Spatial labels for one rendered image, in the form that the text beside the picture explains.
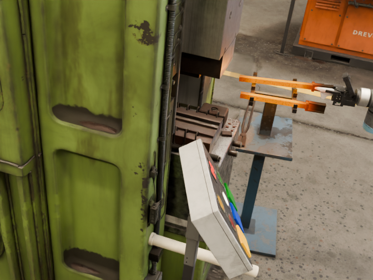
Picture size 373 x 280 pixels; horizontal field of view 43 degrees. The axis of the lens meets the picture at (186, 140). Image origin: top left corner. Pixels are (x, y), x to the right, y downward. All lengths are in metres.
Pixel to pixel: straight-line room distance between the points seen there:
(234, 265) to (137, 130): 0.54
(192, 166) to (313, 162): 2.33
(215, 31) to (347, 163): 2.36
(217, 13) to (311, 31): 3.86
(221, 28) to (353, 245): 1.88
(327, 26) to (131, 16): 4.13
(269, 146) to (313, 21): 3.11
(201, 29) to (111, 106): 0.40
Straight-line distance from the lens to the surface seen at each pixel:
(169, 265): 2.39
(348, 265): 2.97
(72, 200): 2.01
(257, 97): 2.29
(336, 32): 5.41
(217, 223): 1.29
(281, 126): 2.63
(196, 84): 2.19
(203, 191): 1.33
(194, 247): 1.57
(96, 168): 1.83
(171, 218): 2.19
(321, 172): 3.60
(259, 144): 2.44
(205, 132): 1.94
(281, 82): 2.39
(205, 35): 1.64
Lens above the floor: 2.04
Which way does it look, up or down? 34 degrees down
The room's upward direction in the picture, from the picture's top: 6 degrees clockwise
